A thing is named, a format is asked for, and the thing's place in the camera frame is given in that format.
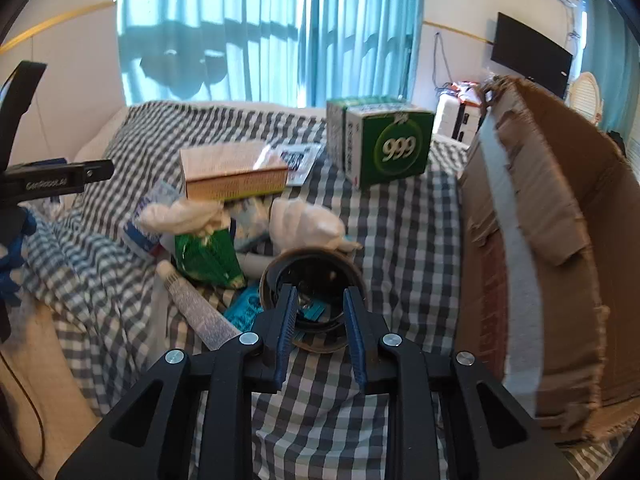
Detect white floor appliance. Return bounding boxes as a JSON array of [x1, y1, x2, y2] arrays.
[[432, 95, 486, 143]]

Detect large cardboard box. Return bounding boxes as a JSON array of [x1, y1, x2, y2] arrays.
[[457, 74, 640, 448]]

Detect blue wall cable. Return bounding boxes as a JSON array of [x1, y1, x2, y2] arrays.
[[431, 32, 453, 96]]

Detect silver squeeze tube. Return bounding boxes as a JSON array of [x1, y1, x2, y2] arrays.
[[155, 260, 243, 353]]

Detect red white plastic bags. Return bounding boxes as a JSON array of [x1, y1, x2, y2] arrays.
[[440, 80, 493, 103]]

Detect narrow teal curtain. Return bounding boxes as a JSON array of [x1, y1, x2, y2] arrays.
[[580, 0, 640, 136]]

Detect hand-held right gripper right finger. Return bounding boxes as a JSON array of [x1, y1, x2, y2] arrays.
[[342, 286, 576, 480]]

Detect blue white plastic packet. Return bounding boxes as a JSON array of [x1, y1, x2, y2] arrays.
[[122, 180, 176, 261]]

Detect person's left hand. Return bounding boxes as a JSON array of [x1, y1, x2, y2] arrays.
[[0, 207, 38, 306]]

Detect teal window curtain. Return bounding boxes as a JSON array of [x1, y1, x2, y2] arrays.
[[116, 0, 311, 108], [300, 0, 428, 111]]

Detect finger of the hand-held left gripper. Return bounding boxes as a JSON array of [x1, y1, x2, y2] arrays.
[[80, 158, 116, 192]]

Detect teal plastic packet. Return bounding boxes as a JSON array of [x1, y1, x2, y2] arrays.
[[222, 284, 331, 333]]

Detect white printed sachet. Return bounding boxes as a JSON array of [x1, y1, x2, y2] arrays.
[[272, 142, 323, 187]]

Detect white oval mirror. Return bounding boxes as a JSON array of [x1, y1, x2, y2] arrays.
[[569, 72, 601, 127]]

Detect packing tape roll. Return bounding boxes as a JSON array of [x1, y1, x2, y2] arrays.
[[259, 247, 368, 353]]

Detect green medicine box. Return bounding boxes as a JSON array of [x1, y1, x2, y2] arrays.
[[326, 95, 436, 191]]

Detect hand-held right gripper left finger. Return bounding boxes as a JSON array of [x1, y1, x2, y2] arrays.
[[55, 284, 298, 480]]

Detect tan and red carton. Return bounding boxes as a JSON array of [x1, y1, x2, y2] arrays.
[[179, 140, 290, 202]]

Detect black wall television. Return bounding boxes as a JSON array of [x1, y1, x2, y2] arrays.
[[490, 11, 574, 98]]

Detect white cloth glove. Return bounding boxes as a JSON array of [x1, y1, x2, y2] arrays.
[[269, 197, 363, 256], [137, 199, 231, 236]]

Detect green snack packet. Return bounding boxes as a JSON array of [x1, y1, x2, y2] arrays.
[[172, 227, 248, 290]]

